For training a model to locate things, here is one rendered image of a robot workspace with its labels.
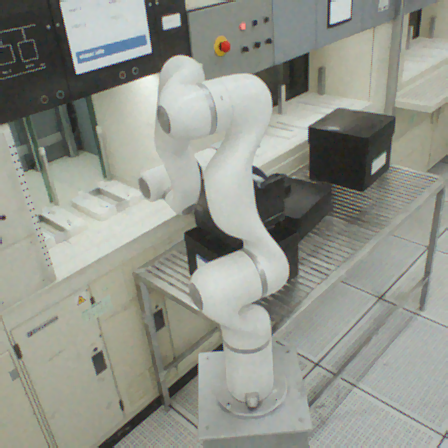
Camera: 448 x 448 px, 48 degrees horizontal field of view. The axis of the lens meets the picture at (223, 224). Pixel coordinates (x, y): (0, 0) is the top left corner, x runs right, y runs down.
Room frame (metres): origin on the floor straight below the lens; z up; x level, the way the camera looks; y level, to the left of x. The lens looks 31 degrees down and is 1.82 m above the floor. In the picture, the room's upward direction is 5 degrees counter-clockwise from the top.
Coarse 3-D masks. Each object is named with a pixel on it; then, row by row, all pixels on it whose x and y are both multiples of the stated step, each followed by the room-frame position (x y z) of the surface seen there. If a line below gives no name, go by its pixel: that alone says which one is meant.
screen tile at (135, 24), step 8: (112, 0) 1.59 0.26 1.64; (120, 0) 1.61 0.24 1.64; (128, 0) 1.63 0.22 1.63; (112, 8) 1.58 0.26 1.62; (120, 8) 1.60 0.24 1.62; (128, 8) 1.62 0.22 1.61; (136, 8) 1.64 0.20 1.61; (136, 16) 1.64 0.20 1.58; (112, 24) 1.58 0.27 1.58; (120, 24) 1.60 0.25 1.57; (128, 24) 1.62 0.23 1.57; (136, 24) 1.64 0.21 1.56; (144, 24) 1.66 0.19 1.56; (112, 32) 1.57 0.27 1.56; (120, 32) 1.59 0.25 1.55; (128, 32) 1.61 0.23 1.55
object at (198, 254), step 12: (192, 228) 1.45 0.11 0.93; (276, 228) 1.45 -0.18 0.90; (288, 228) 1.40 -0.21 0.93; (192, 240) 1.38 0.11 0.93; (204, 240) 1.47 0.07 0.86; (216, 240) 1.50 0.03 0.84; (276, 240) 1.45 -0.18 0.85; (288, 240) 1.34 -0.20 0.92; (192, 252) 1.39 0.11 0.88; (204, 252) 1.33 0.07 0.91; (216, 252) 1.50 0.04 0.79; (288, 252) 1.34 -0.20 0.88; (192, 264) 1.40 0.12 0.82; (204, 264) 1.34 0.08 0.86; (288, 276) 1.34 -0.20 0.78
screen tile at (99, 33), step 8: (96, 0) 1.55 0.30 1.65; (72, 8) 1.49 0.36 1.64; (80, 8) 1.51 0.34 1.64; (88, 8) 1.53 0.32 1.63; (72, 16) 1.49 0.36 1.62; (80, 16) 1.51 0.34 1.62; (88, 16) 1.52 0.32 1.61; (96, 16) 1.54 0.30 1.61; (104, 16) 1.56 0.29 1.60; (104, 24) 1.56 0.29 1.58; (72, 32) 1.48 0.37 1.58; (80, 32) 1.50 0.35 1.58; (88, 32) 1.52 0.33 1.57; (96, 32) 1.53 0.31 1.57; (104, 32) 1.55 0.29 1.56; (80, 40) 1.49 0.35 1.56; (88, 40) 1.51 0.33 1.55; (96, 40) 1.53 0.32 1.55
